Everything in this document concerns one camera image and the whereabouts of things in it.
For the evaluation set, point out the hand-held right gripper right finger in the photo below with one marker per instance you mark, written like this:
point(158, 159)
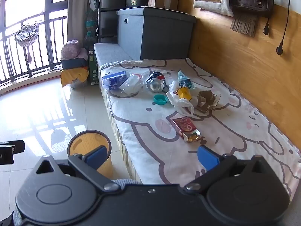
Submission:
point(208, 157)

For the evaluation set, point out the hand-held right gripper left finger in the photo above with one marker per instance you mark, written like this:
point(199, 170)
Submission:
point(97, 156)

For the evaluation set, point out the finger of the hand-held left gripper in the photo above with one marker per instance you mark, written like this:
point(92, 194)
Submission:
point(17, 146)

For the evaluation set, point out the red snack packet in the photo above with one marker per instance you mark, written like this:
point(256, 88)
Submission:
point(185, 127)

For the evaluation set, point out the torn cardboard piece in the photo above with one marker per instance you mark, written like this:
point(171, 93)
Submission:
point(207, 101)

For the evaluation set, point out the clear plastic bottle orange cap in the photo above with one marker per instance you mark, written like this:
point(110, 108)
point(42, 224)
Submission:
point(178, 103)

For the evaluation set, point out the yellow small box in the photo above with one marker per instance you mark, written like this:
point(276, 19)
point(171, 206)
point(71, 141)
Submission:
point(184, 93)

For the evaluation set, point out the teal round lid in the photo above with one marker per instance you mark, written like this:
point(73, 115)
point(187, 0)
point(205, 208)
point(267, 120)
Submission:
point(160, 99)

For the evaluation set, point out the blue packet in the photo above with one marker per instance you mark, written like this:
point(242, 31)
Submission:
point(115, 78)

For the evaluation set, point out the clear plastic bag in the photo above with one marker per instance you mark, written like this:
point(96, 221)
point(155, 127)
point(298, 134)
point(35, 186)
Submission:
point(130, 83)

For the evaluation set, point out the teal white wrapper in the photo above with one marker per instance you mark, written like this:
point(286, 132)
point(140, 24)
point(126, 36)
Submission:
point(184, 80)

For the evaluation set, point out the crushed soda can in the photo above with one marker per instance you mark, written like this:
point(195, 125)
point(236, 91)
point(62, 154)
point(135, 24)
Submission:
point(155, 84)

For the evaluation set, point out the printed cartoon blanket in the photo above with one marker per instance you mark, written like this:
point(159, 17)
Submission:
point(145, 127)

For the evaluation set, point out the black balcony railing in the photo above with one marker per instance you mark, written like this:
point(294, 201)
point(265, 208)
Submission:
point(14, 78)

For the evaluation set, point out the green carton box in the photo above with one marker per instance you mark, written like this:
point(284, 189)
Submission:
point(93, 73)

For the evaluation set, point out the grey bench cushion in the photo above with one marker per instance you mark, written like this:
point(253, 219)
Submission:
point(110, 54)

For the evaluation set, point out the hanging net basket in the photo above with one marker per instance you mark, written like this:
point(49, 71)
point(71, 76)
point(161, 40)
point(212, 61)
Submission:
point(24, 36)

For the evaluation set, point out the pink cloth bundle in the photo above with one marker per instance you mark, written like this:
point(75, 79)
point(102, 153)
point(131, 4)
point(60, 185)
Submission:
point(73, 49)

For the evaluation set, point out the grey fabric storage box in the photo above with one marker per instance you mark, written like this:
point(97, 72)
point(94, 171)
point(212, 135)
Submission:
point(164, 37)

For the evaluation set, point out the plastic bottles pack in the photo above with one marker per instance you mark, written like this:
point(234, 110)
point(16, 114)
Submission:
point(90, 26)

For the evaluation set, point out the beige curtain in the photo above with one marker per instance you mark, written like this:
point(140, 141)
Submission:
point(77, 4)

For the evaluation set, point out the white green packet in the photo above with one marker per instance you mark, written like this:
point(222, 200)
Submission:
point(93, 0)

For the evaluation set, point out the black shelf unit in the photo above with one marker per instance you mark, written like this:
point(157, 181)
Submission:
point(110, 0)

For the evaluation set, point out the dark wooden chest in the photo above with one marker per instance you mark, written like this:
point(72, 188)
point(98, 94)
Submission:
point(251, 2)

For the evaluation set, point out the black window frame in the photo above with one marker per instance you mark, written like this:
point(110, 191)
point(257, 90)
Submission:
point(48, 4)

